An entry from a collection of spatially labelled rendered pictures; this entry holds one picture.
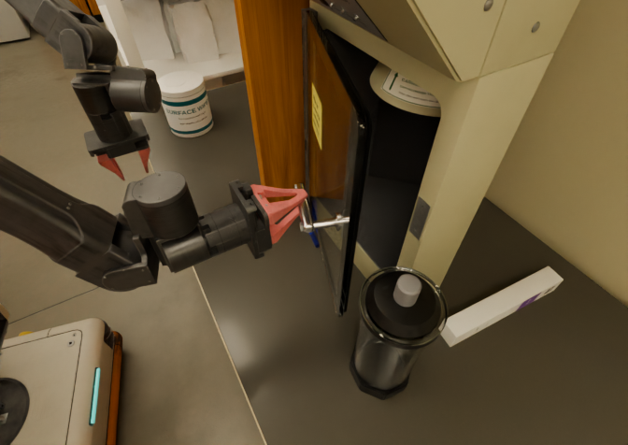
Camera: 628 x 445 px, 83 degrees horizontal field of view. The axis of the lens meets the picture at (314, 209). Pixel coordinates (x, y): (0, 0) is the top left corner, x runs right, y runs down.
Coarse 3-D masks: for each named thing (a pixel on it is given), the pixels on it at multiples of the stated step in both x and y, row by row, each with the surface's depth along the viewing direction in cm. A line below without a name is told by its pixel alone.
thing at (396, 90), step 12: (372, 72) 53; (384, 72) 48; (396, 72) 46; (372, 84) 50; (384, 84) 48; (396, 84) 46; (408, 84) 45; (384, 96) 48; (396, 96) 46; (408, 96) 46; (420, 96) 45; (432, 96) 44; (408, 108) 46; (420, 108) 45; (432, 108) 45
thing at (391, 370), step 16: (384, 272) 47; (416, 272) 47; (368, 320) 42; (368, 336) 46; (384, 336) 41; (432, 336) 41; (368, 352) 49; (384, 352) 45; (400, 352) 44; (416, 352) 45; (368, 368) 52; (384, 368) 49; (400, 368) 48; (368, 384) 55; (384, 384) 53; (400, 384) 55
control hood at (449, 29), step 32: (384, 0) 27; (416, 0) 24; (448, 0) 25; (480, 0) 27; (384, 32) 35; (416, 32) 28; (448, 32) 27; (480, 32) 29; (448, 64) 30; (480, 64) 32
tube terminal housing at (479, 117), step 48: (528, 0) 29; (576, 0) 33; (384, 48) 42; (528, 48) 34; (480, 96) 35; (528, 96) 40; (480, 144) 41; (432, 192) 45; (480, 192) 50; (432, 240) 52
